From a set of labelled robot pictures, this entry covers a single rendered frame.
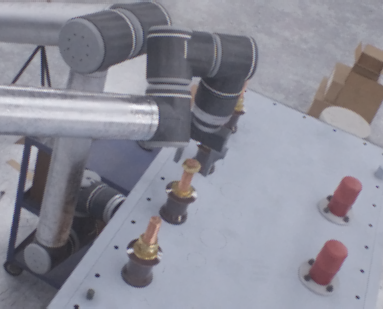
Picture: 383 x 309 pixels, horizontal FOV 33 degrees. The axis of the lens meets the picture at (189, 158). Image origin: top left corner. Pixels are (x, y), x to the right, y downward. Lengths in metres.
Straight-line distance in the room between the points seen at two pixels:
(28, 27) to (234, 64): 0.80
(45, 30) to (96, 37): 0.42
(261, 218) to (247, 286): 0.29
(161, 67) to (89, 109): 0.22
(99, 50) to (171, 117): 0.31
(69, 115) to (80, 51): 0.40
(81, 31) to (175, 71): 0.32
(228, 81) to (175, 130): 0.19
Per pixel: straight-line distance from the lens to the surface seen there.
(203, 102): 1.61
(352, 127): 4.51
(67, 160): 1.87
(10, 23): 2.15
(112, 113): 1.37
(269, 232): 1.98
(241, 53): 1.54
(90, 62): 1.69
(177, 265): 1.77
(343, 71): 5.09
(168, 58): 1.47
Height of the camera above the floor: 2.64
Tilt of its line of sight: 37 degrees down
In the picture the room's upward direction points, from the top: 20 degrees clockwise
